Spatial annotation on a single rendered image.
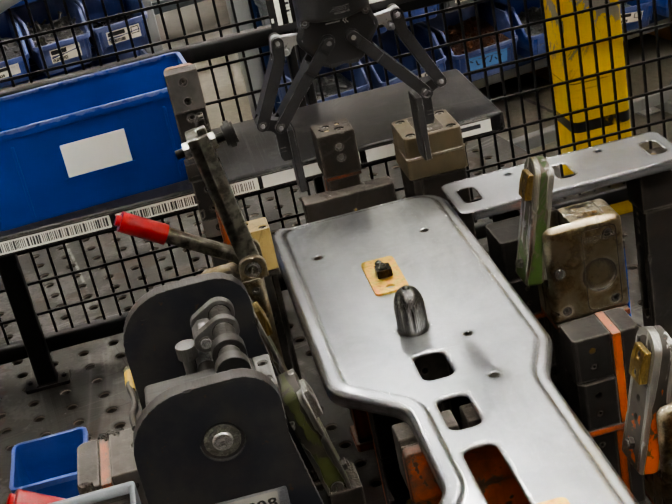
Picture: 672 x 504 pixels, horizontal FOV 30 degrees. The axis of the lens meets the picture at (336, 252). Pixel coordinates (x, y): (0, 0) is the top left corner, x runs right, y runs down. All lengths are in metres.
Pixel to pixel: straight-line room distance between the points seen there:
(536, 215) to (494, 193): 0.22
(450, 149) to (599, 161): 0.19
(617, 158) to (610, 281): 0.25
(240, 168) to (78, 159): 0.21
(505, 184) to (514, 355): 0.40
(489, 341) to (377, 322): 0.13
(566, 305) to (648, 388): 0.36
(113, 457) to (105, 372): 0.93
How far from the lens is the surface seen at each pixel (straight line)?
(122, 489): 0.85
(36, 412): 1.93
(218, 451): 0.92
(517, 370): 1.19
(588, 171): 1.57
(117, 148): 1.67
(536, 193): 1.32
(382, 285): 1.37
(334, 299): 1.36
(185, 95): 1.58
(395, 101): 1.82
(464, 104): 1.76
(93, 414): 1.88
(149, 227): 1.32
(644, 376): 1.03
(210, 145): 1.28
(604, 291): 1.39
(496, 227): 1.50
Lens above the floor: 1.63
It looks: 26 degrees down
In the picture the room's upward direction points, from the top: 12 degrees counter-clockwise
